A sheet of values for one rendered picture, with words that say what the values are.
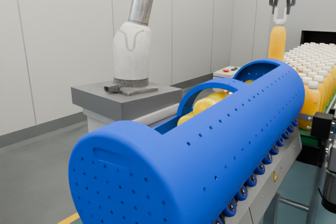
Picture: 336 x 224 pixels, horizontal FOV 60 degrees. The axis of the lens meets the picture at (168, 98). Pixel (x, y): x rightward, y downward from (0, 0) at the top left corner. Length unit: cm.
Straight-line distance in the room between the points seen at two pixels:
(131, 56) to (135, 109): 22
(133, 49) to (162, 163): 81
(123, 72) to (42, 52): 229
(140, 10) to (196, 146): 100
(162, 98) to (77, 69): 251
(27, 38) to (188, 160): 301
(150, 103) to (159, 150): 75
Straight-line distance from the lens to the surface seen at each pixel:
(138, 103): 117
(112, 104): 115
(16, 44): 335
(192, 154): 51
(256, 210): 93
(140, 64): 123
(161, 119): 126
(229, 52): 628
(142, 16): 144
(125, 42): 122
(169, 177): 46
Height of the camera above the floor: 144
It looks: 18 degrees down
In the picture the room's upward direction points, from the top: straight up
